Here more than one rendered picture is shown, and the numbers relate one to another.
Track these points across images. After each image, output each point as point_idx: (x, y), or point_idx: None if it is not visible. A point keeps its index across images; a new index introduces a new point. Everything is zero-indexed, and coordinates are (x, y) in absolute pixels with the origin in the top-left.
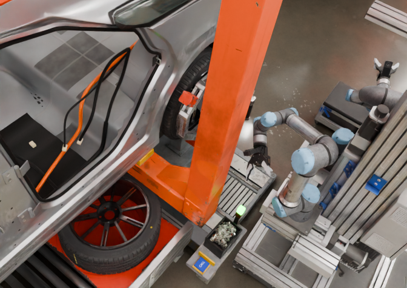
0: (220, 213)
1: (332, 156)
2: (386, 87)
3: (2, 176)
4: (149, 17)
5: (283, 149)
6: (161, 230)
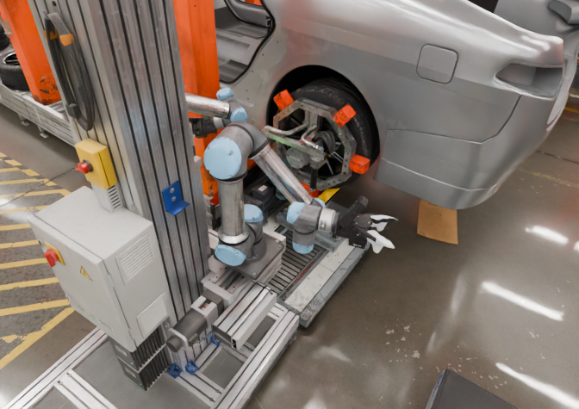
0: None
1: None
2: (309, 209)
3: None
4: None
5: (362, 345)
6: (214, 195)
